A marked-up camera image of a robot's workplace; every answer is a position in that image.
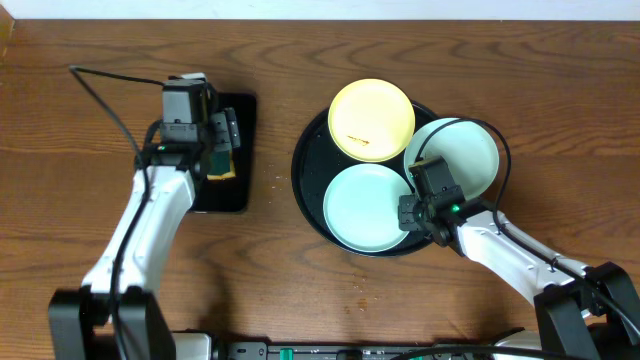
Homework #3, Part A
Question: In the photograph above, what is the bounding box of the yellow plate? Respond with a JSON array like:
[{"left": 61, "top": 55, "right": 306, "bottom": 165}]
[{"left": 327, "top": 79, "right": 416, "bottom": 163}]

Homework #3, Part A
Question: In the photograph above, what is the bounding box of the light blue plate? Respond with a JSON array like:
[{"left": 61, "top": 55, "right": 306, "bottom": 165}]
[
  {"left": 403, "top": 118, "right": 500, "bottom": 200},
  {"left": 323, "top": 164, "right": 411, "bottom": 253}
]

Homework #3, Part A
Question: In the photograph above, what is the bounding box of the light blue plate front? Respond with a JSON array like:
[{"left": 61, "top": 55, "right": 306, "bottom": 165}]
[{"left": 323, "top": 164, "right": 411, "bottom": 253}]

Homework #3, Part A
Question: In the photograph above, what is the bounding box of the black rectangular tray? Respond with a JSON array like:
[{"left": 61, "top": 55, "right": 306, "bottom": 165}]
[{"left": 190, "top": 93, "right": 257, "bottom": 213}]

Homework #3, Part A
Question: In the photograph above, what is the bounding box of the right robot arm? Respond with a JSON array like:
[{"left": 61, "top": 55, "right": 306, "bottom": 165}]
[{"left": 398, "top": 195, "right": 639, "bottom": 359}]

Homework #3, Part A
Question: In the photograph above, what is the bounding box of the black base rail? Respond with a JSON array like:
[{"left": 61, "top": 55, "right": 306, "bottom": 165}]
[{"left": 169, "top": 328, "right": 586, "bottom": 360}]

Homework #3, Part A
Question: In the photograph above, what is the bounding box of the black round tray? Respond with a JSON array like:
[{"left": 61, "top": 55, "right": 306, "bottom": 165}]
[{"left": 290, "top": 100, "right": 440, "bottom": 258}]

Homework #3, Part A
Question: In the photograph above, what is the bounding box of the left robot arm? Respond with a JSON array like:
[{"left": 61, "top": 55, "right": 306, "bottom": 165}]
[{"left": 48, "top": 107, "right": 242, "bottom": 359}]

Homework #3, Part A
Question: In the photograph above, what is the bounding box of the green yellow sponge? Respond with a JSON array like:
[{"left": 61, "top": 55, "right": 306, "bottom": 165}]
[{"left": 207, "top": 151, "right": 236, "bottom": 181}]

